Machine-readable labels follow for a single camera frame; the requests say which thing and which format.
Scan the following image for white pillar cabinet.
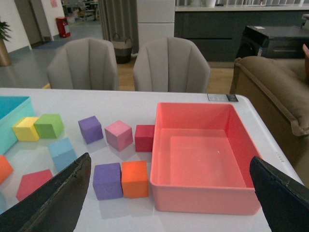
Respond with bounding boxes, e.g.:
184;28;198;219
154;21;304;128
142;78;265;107
137;0;175;47

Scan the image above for table label sticker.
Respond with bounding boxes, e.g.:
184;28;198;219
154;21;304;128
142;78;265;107
207;94;238;102

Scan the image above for yellow foam block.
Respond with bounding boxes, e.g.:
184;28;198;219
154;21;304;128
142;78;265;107
12;116;39;142

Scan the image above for purple foam block near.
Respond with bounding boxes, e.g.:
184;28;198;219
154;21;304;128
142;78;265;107
93;163;123;201

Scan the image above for pink plastic bin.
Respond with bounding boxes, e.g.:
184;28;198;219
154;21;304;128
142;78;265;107
150;102;260;215

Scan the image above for orange foam block right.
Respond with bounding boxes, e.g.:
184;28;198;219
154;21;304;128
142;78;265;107
121;160;149;198

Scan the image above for left grey chair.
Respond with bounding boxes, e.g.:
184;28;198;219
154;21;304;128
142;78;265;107
47;37;119;90

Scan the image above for purple foam block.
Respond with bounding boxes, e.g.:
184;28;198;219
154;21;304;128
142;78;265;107
93;163;123;201
78;116;104;144

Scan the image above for pink foam block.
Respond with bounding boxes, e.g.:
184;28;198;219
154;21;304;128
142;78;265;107
104;120;133;151

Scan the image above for green foam block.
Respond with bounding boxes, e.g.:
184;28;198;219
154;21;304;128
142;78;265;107
34;114;64;139

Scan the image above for light blue foam block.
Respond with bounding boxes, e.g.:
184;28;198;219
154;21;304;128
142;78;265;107
0;192;7;214
48;137;77;172

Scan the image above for black appliance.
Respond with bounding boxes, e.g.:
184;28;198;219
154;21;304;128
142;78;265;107
236;26;309;58

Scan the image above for grey curtain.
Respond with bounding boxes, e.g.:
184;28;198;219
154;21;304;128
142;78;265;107
98;0;139;50

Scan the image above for woven basket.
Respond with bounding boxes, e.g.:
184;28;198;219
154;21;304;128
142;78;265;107
112;33;133;64

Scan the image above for teal plastic bin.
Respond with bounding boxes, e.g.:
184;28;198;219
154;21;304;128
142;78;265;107
0;96;34;154

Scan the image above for orange foam block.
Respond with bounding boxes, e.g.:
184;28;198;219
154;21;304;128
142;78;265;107
0;155;14;184
121;160;149;198

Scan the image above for dark grey counter cabinet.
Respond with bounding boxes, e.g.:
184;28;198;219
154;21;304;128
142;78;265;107
174;4;309;63

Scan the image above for grey chair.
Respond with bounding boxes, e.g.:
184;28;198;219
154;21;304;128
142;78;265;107
133;37;211;93
47;37;119;90

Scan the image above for orange foam block left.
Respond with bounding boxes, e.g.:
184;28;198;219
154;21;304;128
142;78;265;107
0;155;14;184

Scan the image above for potted plant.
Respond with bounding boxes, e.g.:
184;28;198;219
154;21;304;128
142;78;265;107
0;21;11;67

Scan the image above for purple foam block far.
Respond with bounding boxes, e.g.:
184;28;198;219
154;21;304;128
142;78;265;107
78;116;104;144

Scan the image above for right grey chair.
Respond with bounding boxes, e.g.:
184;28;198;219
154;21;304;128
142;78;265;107
133;37;211;93

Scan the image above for brown sofa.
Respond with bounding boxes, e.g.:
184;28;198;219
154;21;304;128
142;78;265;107
229;56;309;170

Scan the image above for red fire cabinet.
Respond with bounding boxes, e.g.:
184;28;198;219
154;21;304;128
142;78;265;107
56;17;70;38

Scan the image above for dark red foam block far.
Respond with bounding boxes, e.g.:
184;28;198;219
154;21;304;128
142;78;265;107
135;125;155;152

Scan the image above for red foam block near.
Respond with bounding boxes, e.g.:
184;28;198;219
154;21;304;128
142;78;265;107
16;170;53;202

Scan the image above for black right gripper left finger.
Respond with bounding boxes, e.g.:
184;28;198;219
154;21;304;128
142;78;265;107
0;153;91;232

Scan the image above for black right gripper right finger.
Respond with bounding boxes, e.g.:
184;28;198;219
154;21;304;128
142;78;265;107
250;156;309;232

